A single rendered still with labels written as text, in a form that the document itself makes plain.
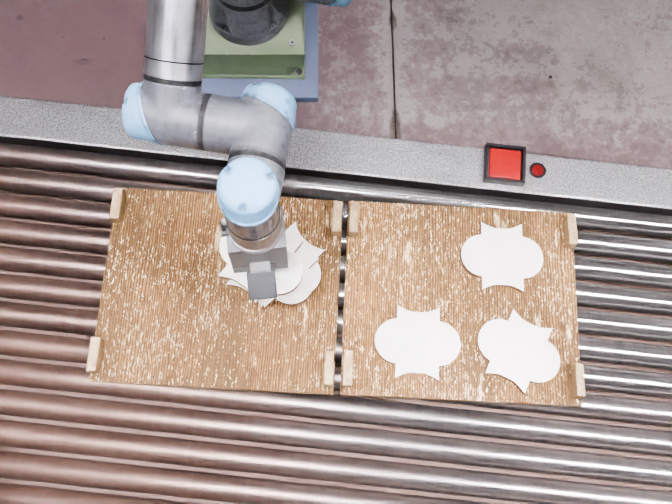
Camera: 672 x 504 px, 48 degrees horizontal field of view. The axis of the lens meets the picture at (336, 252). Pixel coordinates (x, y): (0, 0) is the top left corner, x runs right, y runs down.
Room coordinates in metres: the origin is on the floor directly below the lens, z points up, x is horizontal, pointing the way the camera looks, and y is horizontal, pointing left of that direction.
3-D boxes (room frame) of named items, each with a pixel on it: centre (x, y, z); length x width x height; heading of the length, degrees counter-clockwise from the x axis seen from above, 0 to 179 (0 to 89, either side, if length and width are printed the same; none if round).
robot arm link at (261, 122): (0.45, 0.13, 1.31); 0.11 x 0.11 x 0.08; 87
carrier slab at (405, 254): (0.35, -0.23, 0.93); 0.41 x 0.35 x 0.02; 94
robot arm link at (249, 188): (0.35, 0.12, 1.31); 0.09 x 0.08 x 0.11; 177
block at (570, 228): (0.50, -0.41, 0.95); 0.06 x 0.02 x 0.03; 4
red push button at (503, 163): (0.62, -0.30, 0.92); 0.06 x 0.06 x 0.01; 1
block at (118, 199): (0.44, 0.39, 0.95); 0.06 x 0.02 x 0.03; 4
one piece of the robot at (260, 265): (0.32, 0.12, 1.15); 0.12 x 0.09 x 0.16; 13
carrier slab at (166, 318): (0.32, 0.19, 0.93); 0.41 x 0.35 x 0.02; 94
